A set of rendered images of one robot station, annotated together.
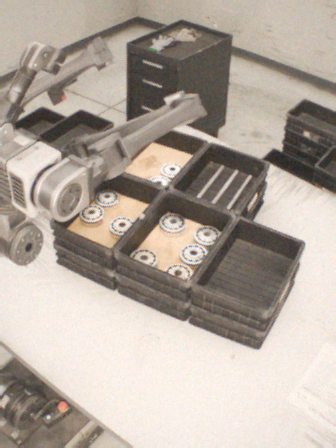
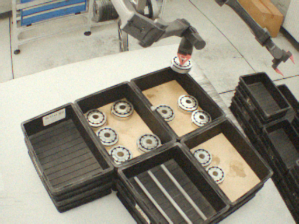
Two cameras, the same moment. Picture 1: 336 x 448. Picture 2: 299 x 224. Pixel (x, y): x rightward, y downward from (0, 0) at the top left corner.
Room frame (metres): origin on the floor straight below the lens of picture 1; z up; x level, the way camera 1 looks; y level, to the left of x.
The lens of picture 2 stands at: (1.98, -0.90, 2.09)
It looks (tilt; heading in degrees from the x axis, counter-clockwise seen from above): 48 degrees down; 112
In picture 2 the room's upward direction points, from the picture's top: 11 degrees clockwise
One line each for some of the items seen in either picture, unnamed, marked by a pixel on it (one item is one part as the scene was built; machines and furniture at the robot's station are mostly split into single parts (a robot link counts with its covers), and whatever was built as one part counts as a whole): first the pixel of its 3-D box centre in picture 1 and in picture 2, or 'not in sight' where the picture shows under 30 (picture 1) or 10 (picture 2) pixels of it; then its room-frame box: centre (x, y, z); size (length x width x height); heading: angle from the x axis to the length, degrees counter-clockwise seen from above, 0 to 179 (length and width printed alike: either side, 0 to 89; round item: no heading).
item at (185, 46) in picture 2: not in sight; (187, 42); (1.60, 0.36, 1.16); 0.10 x 0.07 x 0.07; 106
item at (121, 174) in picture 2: (222, 176); (175, 191); (1.88, -0.20, 0.92); 0.40 x 0.30 x 0.02; 153
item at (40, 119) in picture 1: (36, 146); not in sight; (2.95, 0.90, 0.31); 0.40 x 0.30 x 0.34; 144
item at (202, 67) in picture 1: (178, 92); not in sight; (3.45, -0.02, 0.45); 0.60 x 0.45 x 0.90; 144
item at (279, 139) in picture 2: not in sight; (279, 155); (2.39, 0.82, 0.31); 0.40 x 0.30 x 0.34; 144
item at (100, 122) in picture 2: (178, 274); (95, 117); (1.39, -0.03, 0.86); 0.10 x 0.10 x 0.01
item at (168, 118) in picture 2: (122, 225); (164, 112); (1.62, 0.18, 0.86); 0.10 x 0.10 x 0.01
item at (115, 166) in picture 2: (177, 235); (121, 122); (1.52, -0.02, 0.92); 0.40 x 0.30 x 0.02; 153
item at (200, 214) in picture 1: (176, 245); (121, 129); (1.52, -0.02, 0.87); 0.40 x 0.30 x 0.11; 153
